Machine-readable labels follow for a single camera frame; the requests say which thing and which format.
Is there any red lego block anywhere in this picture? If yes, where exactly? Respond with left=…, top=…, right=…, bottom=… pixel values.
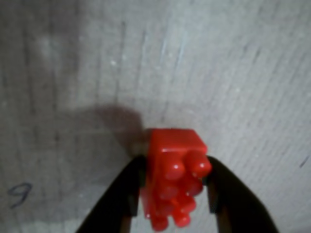
left=140, top=128, right=213, bottom=232

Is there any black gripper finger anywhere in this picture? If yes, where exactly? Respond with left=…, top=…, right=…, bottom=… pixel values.
left=203, top=155, right=280, bottom=233
left=74, top=155, right=147, bottom=233

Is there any brown cardboard sheet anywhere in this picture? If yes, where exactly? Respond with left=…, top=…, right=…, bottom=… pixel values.
left=0, top=0, right=311, bottom=233

